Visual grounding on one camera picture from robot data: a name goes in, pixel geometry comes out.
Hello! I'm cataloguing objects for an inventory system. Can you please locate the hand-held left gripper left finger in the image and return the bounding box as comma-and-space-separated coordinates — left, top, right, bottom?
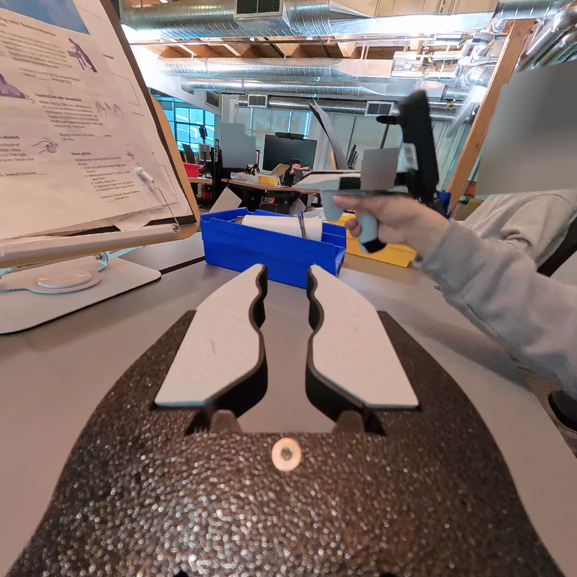
153, 264, 269, 434

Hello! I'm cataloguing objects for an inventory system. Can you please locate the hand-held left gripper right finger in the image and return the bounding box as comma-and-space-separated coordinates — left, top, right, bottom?
306, 265, 421, 435

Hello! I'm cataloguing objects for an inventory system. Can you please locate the blue storage bin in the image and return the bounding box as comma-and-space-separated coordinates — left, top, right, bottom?
200, 207, 347, 289

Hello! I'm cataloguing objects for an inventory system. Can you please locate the person's right forearm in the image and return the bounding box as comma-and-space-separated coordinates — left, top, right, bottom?
417, 220, 577, 388

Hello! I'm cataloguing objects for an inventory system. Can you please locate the cluttered wooden desk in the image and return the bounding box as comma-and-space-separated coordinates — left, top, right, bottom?
221, 173, 325, 212

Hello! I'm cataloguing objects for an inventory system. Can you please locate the grey desk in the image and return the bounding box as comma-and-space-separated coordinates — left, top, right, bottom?
0, 246, 577, 577

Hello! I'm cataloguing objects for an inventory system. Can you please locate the wooden document stand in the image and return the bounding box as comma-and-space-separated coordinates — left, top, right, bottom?
0, 0, 201, 335
309, 100, 351, 172

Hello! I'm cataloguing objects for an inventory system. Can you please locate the black screen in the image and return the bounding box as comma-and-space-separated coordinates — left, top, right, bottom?
263, 134, 318, 172

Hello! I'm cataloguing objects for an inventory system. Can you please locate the white roll in bin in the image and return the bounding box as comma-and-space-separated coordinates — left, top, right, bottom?
237, 214, 324, 242

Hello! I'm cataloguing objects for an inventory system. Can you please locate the yellow plastic bin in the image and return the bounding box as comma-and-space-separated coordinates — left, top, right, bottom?
339, 214, 417, 268

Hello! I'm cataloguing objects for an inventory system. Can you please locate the ceiling air vent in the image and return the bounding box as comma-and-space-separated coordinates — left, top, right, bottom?
234, 0, 284, 20

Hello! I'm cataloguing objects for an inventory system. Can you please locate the silver air duct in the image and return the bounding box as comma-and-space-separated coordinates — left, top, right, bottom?
119, 0, 577, 122

